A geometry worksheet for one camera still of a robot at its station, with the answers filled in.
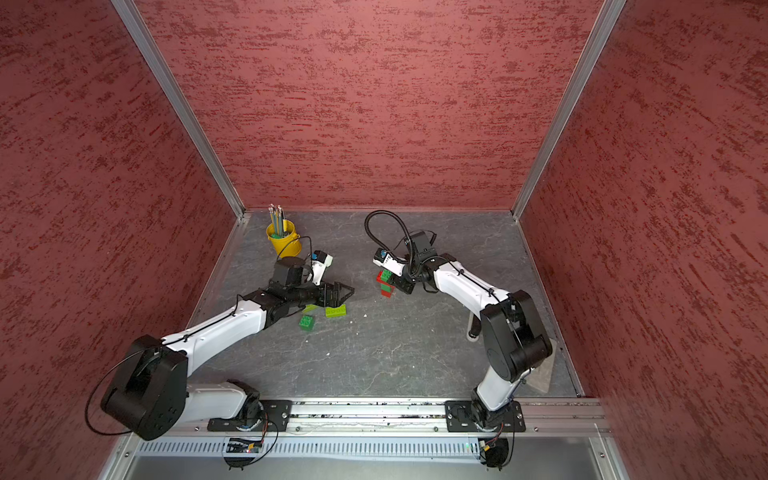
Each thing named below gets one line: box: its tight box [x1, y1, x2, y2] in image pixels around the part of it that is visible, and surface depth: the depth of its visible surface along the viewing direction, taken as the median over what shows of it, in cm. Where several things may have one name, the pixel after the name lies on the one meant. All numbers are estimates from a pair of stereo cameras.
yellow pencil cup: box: [266, 219, 302, 258], surface depth 103 cm
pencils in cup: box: [268, 203, 284, 238], surface depth 102 cm
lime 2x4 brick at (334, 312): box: [325, 304, 347, 318], surface depth 94 cm
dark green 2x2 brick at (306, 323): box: [299, 315, 315, 332], surface depth 89 cm
